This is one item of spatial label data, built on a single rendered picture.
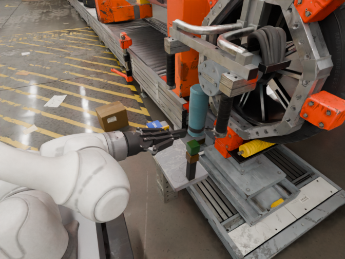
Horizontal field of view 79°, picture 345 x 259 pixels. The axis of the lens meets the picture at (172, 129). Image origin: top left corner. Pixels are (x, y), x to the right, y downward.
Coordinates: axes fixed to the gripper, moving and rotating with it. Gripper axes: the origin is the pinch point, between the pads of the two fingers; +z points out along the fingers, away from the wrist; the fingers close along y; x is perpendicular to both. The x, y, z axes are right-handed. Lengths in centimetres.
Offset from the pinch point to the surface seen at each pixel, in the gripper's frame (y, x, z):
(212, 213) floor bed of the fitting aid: -9, 55, 35
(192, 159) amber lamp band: -5.2, 9.3, 6.4
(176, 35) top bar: 20.9, -28.6, 5.7
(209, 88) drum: 3.8, -15.5, 12.4
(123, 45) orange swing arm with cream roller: 163, 12, 49
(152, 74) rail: 104, 19, 52
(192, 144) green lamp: -3.4, 3.0, 5.3
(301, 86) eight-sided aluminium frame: -20.2, -26.7, 22.4
